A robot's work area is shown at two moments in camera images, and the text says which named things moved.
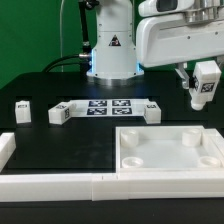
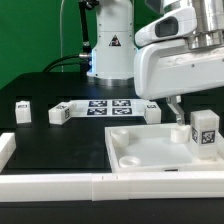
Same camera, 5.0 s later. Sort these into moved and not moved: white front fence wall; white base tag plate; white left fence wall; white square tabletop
Moved: white square tabletop
Not moved: white left fence wall; white base tag plate; white front fence wall
